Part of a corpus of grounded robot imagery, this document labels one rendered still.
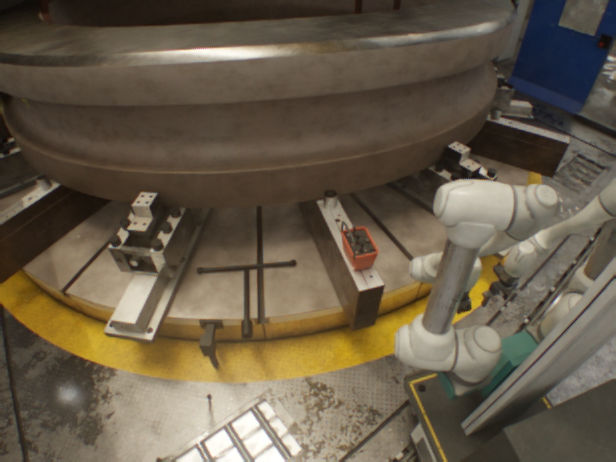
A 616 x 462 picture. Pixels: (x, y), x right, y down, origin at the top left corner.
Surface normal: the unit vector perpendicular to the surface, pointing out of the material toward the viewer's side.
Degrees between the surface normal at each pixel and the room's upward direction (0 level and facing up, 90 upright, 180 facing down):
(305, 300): 0
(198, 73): 90
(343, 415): 0
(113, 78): 90
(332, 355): 0
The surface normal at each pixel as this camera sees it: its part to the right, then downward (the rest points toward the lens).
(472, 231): -0.20, 0.62
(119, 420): 0.00, -0.72
